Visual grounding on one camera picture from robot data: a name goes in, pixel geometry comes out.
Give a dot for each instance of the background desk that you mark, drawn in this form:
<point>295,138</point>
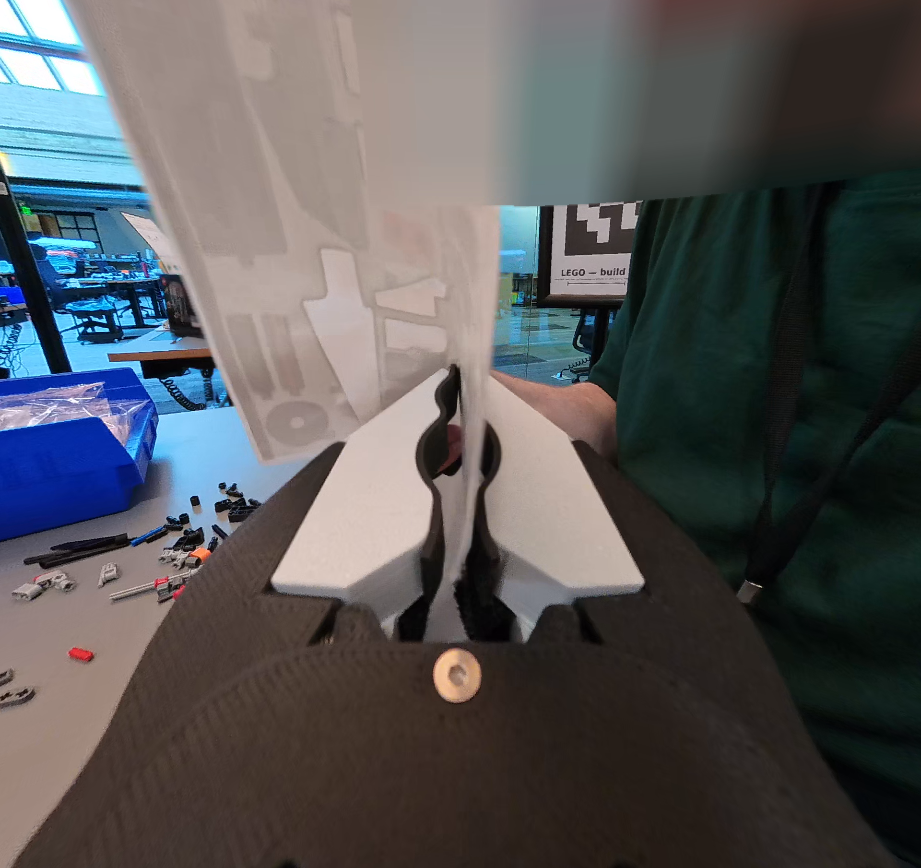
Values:
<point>158,350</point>

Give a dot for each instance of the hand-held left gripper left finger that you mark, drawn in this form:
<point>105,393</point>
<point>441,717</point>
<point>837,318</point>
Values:
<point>360,515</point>

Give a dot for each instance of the clear plastic bags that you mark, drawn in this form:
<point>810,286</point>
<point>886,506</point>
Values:
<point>43,407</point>

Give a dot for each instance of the dark cardboard box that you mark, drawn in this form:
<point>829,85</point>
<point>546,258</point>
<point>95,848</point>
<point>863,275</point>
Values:
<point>183,306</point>

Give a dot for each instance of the black office chair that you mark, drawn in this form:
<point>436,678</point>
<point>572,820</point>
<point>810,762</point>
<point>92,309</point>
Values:
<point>586,335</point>

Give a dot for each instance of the person in green shirt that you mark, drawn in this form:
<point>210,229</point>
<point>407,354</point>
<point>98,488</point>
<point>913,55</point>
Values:
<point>691,378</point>

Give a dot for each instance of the person's right forearm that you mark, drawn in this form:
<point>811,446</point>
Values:
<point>568,407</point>

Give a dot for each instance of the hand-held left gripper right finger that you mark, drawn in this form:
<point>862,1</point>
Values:
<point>568,522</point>

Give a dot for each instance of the black metal post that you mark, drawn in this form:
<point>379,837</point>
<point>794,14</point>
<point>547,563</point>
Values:
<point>32,285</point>

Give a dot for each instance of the blue plastic bin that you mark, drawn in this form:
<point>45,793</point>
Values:
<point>57,479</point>

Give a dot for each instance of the lego sticker sheet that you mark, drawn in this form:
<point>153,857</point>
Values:
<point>288,270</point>

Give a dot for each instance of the red lego piece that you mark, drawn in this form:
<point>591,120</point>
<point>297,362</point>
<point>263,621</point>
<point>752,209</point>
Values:
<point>80,654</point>

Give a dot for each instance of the scattered small lego pieces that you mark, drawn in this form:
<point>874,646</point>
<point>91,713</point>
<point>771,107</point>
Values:
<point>86,545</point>

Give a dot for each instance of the framed black and white sign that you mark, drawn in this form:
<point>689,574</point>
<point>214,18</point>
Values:
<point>590,278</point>

